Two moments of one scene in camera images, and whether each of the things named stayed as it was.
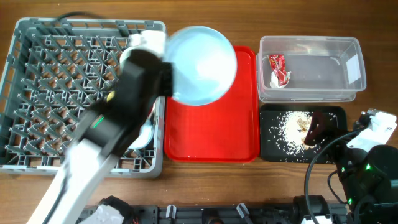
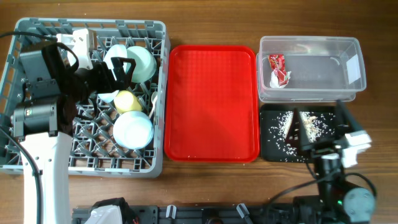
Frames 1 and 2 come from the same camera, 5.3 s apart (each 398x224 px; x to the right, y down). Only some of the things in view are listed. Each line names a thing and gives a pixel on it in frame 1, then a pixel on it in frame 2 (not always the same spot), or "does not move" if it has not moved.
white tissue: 274,81 does not move
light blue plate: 204,64 to 115,51
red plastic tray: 227,130 does not move
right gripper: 325,128 to 321,147
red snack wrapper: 278,64 does not move
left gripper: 170,72 to 123,79
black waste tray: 283,128 does not move
